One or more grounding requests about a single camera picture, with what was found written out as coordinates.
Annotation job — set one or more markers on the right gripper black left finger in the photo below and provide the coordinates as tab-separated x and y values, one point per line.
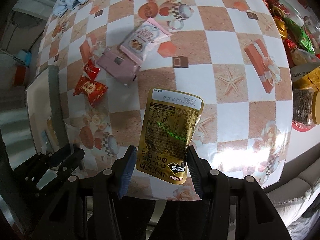
73	208

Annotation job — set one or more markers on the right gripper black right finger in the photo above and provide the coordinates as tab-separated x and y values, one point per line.
209	218

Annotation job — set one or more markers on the gold foil snack pouch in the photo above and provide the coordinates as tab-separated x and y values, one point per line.
169	123

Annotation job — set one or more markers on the mauve snack bar packet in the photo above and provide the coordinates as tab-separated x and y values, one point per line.
123	70

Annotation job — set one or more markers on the pink crispy cranberry packet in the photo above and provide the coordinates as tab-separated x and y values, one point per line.
143	40

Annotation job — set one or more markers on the blue snack packet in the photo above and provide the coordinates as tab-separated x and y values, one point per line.
46	147

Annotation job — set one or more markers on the orange-brown snack bar packet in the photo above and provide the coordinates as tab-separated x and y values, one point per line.
51	131

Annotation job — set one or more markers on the grey sofa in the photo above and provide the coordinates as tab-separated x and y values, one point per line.
297	202

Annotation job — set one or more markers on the red bucket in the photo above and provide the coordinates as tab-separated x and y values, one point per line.
21	76

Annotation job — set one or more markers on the yellow lid dried-goods jar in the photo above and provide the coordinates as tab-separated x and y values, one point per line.
306	106

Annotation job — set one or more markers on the small red candy packet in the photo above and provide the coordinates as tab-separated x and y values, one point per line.
91	70

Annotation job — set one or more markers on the yellow snack box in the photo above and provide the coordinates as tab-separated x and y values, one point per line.
310	80

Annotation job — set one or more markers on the green foil snack bag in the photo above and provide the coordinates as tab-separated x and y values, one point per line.
300	35

